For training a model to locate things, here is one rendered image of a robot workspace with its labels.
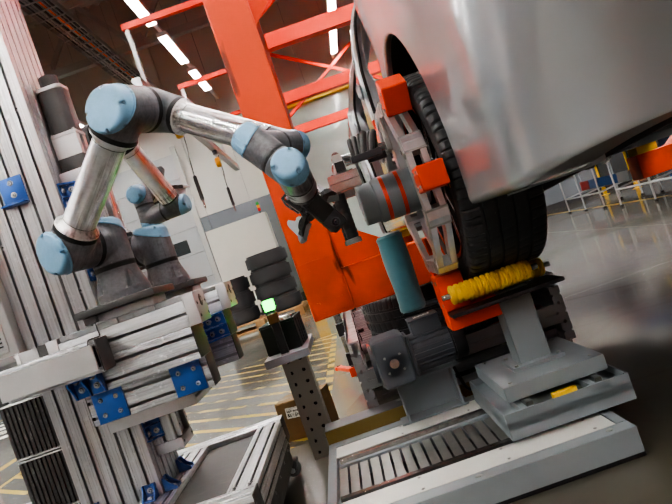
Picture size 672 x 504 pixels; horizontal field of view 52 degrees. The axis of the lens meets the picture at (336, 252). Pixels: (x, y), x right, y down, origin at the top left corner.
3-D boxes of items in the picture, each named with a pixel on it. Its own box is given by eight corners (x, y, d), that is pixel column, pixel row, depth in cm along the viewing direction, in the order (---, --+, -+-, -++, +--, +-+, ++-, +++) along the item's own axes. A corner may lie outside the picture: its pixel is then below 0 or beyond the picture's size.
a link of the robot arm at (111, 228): (144, 255, 197) (128, 210, 197) (109, 263, 185) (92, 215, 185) (115, 266, 203) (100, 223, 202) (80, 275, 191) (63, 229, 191)
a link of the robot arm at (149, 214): (164, 225, 267) (155, 198, 267) (140, 234, 270) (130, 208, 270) (174, 224, 275) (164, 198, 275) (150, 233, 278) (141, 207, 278)
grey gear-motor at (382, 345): (513, 395, 236) (479, 298, 236) (397, 435, 236) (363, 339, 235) (500, 384, 254) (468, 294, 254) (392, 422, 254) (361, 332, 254)
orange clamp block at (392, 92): (413, 109, 195) (406, 80, 190) (387, 118, 195) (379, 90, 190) (406, 100, 201) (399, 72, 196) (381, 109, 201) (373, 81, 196)
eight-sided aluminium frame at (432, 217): (470, 269, 186) (404, 79, 186) (447, 277, 186) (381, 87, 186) (439, 265, 241) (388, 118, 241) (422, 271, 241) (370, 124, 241)
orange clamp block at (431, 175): (445, 185, 186) (451, 182, 177) (418, 195, 186) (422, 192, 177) (437, 161, 186) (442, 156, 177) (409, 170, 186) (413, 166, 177)
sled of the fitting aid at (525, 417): (638, 401, 189) (626, 368, 189) (514, 445, 189) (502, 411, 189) (574, 370, 239) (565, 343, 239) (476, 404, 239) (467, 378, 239)
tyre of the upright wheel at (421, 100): (500, 33, 176) (447, 68, 242) (413, 63, 176) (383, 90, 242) (573, 273, 185) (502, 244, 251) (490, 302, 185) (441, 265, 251)
